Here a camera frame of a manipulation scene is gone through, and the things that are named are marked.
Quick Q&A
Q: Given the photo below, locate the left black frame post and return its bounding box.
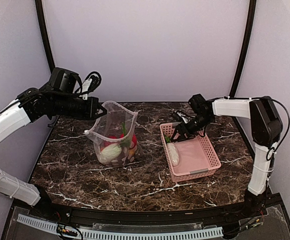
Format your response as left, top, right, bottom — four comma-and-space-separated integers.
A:
35, 0, 55, 72

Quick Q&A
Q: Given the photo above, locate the pink plastic basket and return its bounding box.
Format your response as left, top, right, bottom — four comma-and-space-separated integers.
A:
160, 122, 221, 183

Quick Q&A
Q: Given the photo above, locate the black frame post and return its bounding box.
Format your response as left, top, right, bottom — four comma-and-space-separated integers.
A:
35, 0, 55, 72
229, 0, 257, 98

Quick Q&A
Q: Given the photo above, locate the clear zip top bag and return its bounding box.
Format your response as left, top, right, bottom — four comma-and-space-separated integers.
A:
84, 101, 138, 168

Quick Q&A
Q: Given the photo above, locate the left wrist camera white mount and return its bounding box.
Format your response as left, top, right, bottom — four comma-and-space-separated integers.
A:
80, 75, 98, 100

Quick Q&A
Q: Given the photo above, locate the black front rail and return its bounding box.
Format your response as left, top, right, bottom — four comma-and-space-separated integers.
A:
9, 192, 285, 233

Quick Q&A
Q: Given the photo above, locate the white bun toy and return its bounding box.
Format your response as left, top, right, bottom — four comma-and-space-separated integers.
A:
98, 144, 122, 164
167, 142, 180, 167

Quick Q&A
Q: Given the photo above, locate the right black frame post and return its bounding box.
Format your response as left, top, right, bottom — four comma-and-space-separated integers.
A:
229, 0, 257, 98

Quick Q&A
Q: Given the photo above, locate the white slotted cable duct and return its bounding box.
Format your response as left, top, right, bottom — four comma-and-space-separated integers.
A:
17, 214, 223, 240

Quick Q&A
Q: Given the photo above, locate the yellow lemon toy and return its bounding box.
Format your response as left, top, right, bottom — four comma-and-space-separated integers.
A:
129, 147, 137, 155

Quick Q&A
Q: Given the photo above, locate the dark red onion toy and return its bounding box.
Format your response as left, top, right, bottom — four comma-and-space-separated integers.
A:
111, 148, 140, 168

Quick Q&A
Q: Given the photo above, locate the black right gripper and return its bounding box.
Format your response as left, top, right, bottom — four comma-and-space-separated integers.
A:
171, 113, 214, 142

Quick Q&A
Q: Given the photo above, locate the red apple toy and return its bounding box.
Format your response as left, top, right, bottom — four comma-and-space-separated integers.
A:
130, 134, 137, 148
103, 135, 120, 148

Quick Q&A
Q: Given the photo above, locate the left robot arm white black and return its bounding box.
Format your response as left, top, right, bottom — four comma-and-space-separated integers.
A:
0, 67, 107, 218

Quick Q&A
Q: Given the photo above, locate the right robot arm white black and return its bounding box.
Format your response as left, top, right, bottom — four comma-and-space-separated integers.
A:
170, 94, 287, 196

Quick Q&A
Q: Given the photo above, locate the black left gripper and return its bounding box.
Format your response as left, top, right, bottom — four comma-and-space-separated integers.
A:
52, 93, 107, 120

